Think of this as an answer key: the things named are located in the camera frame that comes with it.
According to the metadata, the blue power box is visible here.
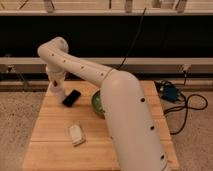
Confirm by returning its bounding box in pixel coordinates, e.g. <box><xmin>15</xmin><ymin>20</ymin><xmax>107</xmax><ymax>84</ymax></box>
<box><xmin>155</xmin><ymin>82</ymin><xmax>179</xmax><ymax>102</ymax></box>

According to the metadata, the green pepper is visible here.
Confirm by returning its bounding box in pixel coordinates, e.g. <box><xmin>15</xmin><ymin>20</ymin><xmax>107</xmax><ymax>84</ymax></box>
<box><xmin>91</xmin><ymin>91</ymin><xmax>105</xmax><ymax>118</ymax></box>

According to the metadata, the white metal rail frame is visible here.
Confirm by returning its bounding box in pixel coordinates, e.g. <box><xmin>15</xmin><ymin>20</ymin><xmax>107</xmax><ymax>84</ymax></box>
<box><xmin>0</xmin><ymin>57</ymin><xmax>213</xmax><ymax>74</ymax></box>

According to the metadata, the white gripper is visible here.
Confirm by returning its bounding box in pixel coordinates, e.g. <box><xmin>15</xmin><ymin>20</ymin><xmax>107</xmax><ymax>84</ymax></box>
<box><xmin>49</xmin><ymin>78</ymin><xmax>81</xmax><ymax>107</ymax></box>

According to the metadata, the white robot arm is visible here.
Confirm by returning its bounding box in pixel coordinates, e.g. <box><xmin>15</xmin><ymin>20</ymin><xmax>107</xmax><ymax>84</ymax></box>
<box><xmin>37</xmin><ymin>37</ymin><xmax>171</xmax><ymax>171</ymax></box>

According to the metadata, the black floor cable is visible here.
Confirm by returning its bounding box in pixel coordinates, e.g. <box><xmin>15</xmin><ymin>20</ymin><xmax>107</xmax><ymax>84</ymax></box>
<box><xmin>154</xmin><ymin>79</ymin><xmax>209</xmax><ymax>136</ymax></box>

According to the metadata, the black hanging cable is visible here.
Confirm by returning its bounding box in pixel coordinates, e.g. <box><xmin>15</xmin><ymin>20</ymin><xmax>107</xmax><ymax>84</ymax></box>
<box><xmin>116</xmin><ymin>7</ymin><xmax>148</xmax><ymax>71</ymax></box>

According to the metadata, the white ceramic cup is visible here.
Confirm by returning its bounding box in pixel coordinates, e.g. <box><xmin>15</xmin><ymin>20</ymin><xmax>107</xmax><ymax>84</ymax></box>
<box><xmin>69</xmin><ymin>124</ymin><xmax>86</xmax><ymax>146</ymax></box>

